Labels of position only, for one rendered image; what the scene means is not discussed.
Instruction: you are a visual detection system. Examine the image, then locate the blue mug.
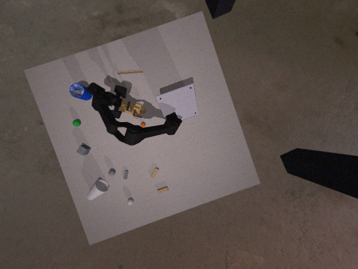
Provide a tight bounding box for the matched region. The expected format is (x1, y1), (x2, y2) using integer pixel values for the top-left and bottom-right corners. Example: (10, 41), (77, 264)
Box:
(69, 83), (93, 101)

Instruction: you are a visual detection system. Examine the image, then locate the tan rectangular block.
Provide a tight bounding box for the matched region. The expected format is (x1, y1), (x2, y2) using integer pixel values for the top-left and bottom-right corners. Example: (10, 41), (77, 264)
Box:
(157, 187), (168, 194)
(151, 168), (159, 179)

